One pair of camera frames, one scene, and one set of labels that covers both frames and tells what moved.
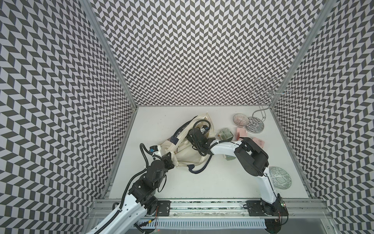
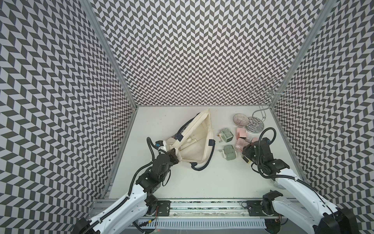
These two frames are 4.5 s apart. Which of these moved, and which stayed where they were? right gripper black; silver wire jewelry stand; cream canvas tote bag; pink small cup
Moved: right gripper black; cream canvas tote bag
Stayed: silver wire jewelry stand; pink small cup
